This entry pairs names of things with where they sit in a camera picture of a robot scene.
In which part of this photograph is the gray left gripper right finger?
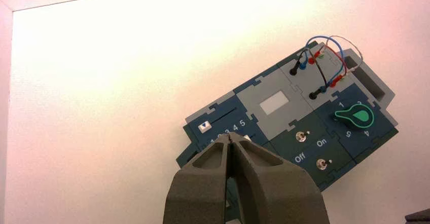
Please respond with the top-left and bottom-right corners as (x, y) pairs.
(230, 132), (331, 224)

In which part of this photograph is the gray left gripper left finger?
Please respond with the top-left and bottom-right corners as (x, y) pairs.
(163, 132), (230, 224)

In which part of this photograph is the blue gray control panel board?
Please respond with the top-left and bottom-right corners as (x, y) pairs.
(176, 41), (400, 224)

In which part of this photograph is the green rotary knob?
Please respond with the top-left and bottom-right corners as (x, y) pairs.
(334, 103), (375, 130)

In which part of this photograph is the red jumper cable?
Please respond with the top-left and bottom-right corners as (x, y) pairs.
(308, 44), (348, 88)

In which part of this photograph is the blue jumper cable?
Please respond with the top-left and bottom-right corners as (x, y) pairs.
(299, 35), (348, 93)

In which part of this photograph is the white jumper cable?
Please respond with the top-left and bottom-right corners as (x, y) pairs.
(317, 35), (364, 82)

